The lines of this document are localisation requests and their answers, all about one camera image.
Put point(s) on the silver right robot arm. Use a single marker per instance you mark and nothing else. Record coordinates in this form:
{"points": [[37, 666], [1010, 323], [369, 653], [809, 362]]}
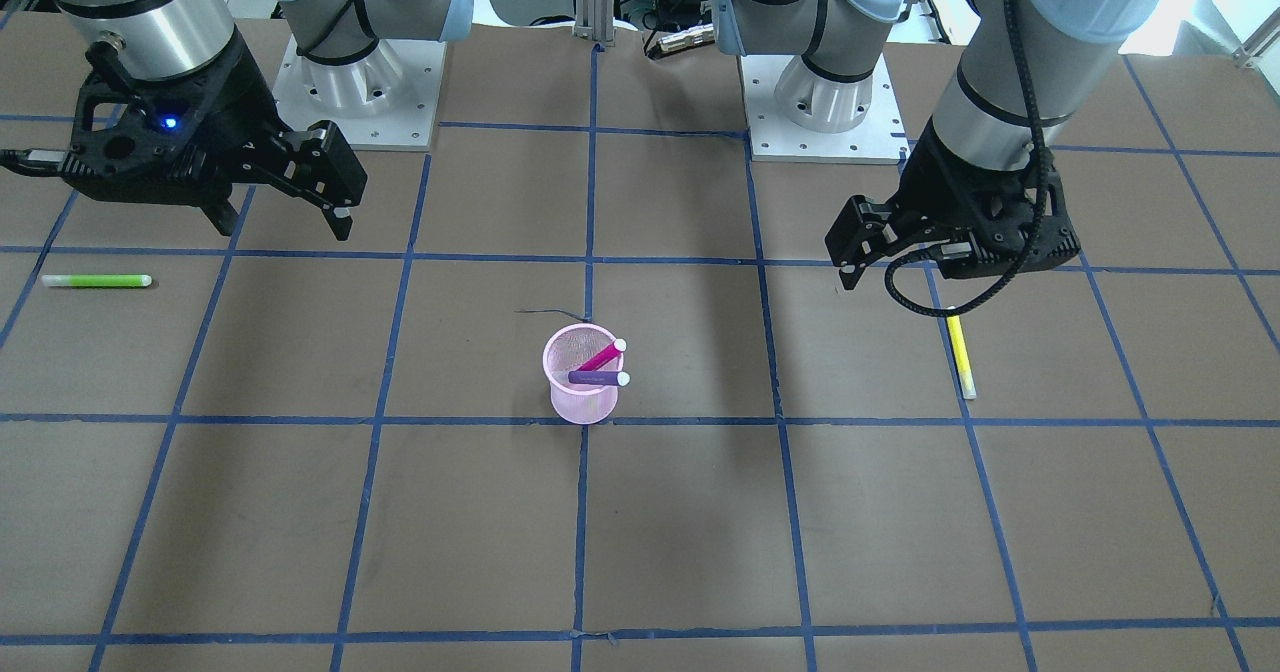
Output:
{"points": [[166, 40]]}

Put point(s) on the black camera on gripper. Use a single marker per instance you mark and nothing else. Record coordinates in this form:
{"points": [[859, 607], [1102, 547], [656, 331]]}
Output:
{"points": [[131, 139]]}

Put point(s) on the yellow highlighter pen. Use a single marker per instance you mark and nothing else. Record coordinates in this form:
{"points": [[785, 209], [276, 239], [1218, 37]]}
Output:
{"points": [[963, 363]]}

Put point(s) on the pink highlighter pen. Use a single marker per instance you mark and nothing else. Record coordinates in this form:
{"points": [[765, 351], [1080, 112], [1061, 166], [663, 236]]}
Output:
{"points": [[614, 350]]}

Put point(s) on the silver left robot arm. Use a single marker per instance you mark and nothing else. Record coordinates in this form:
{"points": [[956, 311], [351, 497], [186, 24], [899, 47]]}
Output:
{"points": [[1025, 70]]}

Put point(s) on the pink mesh cup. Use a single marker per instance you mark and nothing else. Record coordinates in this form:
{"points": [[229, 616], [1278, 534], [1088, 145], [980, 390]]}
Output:
{"points": [[564, 352]]}

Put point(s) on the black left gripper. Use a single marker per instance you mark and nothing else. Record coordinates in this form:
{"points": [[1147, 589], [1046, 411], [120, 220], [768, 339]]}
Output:
{"points": [[952, 187]]}

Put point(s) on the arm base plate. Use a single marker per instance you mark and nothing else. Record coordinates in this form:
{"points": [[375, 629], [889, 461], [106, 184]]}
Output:
{"points": [[386, 102], [794, 116]]}

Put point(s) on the purple highlighter pen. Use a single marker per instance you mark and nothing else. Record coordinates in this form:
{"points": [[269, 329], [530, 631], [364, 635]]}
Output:
{"points": [[610, 378]]}

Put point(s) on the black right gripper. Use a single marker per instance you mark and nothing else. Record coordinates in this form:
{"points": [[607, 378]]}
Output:
{"points": [[243, 110]]}

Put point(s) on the green highlighter pen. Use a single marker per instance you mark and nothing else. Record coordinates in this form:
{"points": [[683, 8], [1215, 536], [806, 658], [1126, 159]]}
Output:
{"points": [[97, 281]]}

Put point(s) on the black left gripper camera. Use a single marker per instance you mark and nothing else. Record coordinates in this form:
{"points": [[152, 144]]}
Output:
{"points": [[989, 233]]}

